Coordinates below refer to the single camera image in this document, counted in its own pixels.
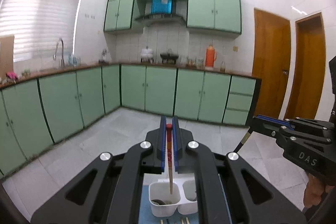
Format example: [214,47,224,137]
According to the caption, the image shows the range hood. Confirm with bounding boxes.
[135,13,186,27]

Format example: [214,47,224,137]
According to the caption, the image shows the chrome faucet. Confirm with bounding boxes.
[52,37,66,68]

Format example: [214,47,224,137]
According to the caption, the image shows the window blinds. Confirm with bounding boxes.
[1,0,81,62]

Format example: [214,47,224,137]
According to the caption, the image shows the cardboard box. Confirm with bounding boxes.
[0,35,15,80]

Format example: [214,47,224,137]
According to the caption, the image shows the white pot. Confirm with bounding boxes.
[140,47,154,64]

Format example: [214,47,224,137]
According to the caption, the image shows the pink cloth on counter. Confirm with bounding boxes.
[6,72,18,83]

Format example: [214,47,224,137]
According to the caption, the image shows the green lower kitchen cabinets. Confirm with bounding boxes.
[1,64,261,176]

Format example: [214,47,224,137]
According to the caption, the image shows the right hand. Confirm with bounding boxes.
[303,174,334,208]

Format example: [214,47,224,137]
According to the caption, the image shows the red-topped wooden chopstick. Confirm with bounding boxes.
[166,123,173,194]

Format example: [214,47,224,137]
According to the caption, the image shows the blue table mat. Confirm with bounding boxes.
[137,184,200,224]

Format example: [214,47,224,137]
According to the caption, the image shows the glass jars on counter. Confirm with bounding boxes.
[179,56,228,73]

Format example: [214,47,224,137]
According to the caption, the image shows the white two-compartment utensil holder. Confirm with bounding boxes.
[148,177,198,217]

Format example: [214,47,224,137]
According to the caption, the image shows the orange thermos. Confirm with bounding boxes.
[205,44,217,68]

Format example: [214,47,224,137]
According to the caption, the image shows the black wok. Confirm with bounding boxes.
[160,50,179,65]

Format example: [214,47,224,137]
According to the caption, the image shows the wooden door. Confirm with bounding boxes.
[284,12,326,119]
[252,9,291,118]

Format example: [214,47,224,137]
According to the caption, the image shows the blue box on hood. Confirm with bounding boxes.
[151,0,176,14]

